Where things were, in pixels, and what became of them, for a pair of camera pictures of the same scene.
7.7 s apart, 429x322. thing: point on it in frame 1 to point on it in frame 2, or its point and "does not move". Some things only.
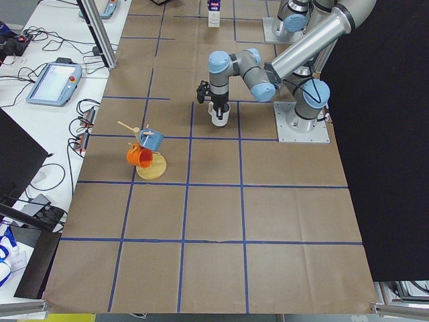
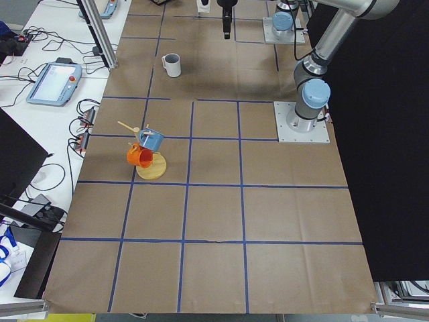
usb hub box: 88,118 does not move
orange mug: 139,156 does not move
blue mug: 151,139 does not move
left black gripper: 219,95 to 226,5
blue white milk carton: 214,13 to 202,8
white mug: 225,116 to 171,62
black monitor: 21,157 does not move
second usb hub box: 82,141 does not move
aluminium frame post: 98,32 does not move
